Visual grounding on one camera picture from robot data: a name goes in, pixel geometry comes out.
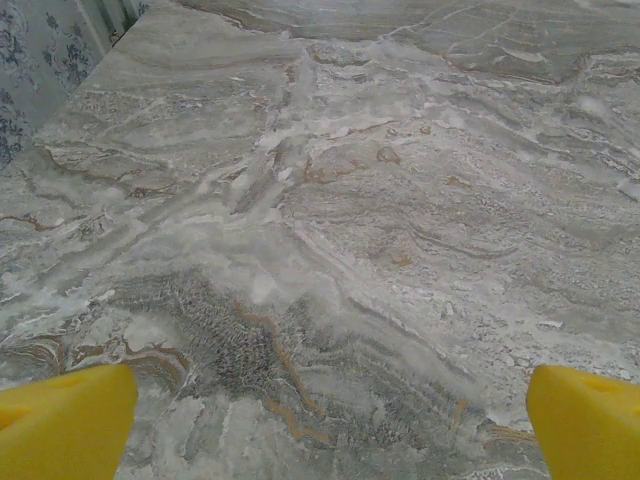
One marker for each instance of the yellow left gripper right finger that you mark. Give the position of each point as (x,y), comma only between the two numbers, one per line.
(590,430)

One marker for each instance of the aluminium frame post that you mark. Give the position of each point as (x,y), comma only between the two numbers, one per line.
(100,25)

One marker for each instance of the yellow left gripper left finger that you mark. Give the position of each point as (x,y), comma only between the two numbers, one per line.
(65,425)

